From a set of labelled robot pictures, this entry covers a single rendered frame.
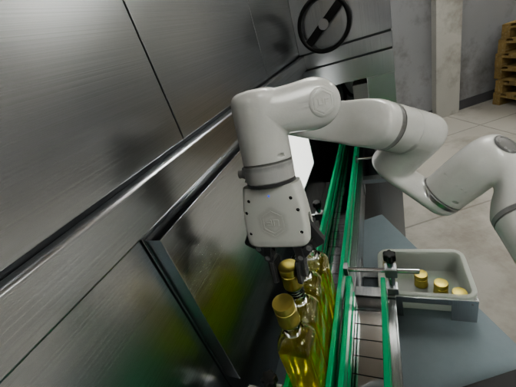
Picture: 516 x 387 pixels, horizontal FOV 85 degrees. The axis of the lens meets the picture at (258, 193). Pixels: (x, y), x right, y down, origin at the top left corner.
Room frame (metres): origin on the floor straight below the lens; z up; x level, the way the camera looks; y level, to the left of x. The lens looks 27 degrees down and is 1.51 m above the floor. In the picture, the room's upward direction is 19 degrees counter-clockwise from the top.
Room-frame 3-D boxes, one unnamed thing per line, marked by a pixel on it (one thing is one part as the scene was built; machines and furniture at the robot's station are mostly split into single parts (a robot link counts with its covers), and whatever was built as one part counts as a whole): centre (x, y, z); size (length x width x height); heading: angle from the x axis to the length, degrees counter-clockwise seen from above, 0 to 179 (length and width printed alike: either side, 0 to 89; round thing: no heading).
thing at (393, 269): (0.49, -0.22, 0.95); 0.17 x 0.03 x 0.12; 62
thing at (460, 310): (0.55, -0.34, 0.79); 0.27 x 0.17 x 0.08; 62
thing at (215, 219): (0.73, -0.06, 1.15); 0.90 x 0.03 x 0.34; 152
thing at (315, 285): (0.41, -0.03, 0.99); 0.06 x 0.06 x 0.21; 62
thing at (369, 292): (0.49, -0.20, 0.85); 0.09 x 0.04 x 0.07; 62
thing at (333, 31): (1.27, -0.47, 1.49); 0.21 x 0.05 x 0.21; 62
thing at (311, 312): (0.36, -0.01, 0.99); 0.06 x 0.06 x 0.21; 63
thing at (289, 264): (0.36, -0.01, 1.16); 0.04 x 0.04 x 0.04
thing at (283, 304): (0.31, 0.02, 1.14); 0.04 x 0.04 x 0.04
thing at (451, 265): (0.54, -0.36, 0.80); 0.22 x 0.17 x 0.09; 62
